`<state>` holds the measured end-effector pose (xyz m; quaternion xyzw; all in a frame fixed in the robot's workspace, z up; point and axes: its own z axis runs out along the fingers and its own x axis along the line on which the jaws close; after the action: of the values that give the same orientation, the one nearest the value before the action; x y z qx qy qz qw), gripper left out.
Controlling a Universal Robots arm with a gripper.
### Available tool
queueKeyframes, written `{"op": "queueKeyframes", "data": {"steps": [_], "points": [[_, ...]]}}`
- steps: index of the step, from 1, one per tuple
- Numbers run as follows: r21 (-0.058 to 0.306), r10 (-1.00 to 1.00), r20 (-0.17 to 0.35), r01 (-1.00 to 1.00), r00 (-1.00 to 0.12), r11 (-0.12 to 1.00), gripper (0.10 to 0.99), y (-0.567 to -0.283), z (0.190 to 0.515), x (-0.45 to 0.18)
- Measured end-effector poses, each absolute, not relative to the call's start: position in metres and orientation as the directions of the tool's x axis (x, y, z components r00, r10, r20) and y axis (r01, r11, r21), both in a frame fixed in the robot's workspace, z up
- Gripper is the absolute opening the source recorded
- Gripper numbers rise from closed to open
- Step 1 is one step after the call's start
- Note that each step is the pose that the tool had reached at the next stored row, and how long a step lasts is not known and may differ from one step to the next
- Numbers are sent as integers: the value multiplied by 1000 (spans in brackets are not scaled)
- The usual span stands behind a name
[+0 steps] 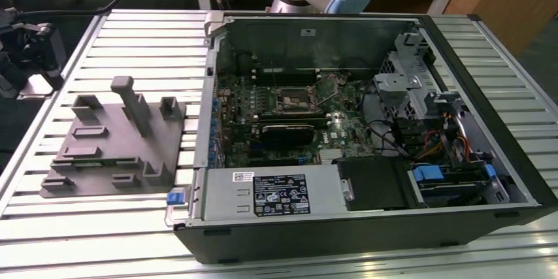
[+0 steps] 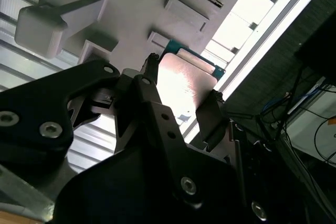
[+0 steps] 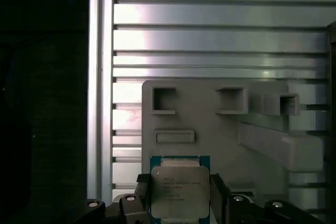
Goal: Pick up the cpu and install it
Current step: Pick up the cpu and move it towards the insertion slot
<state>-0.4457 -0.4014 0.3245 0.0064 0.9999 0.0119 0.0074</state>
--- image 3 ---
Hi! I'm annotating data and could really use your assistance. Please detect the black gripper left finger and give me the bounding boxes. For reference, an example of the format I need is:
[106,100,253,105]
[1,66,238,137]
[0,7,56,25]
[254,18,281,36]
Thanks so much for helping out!
[70,173,153,224]

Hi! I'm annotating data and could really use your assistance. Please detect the silver CPU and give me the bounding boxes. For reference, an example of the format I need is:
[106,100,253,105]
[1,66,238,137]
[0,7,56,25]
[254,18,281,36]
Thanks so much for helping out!
[149,155,211,220]

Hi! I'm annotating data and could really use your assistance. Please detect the black PC case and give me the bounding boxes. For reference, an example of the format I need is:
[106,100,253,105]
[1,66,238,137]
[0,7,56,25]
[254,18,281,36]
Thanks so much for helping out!
[325,20,336,162]

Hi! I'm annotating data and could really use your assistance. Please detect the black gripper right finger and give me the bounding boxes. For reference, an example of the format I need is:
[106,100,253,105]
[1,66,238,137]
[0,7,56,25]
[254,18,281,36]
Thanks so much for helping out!
[209,173,325,224]

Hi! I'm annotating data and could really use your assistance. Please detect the grey parts rack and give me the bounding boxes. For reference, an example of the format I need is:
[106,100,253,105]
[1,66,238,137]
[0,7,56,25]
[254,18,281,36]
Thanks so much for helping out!
[141,80,324,210]

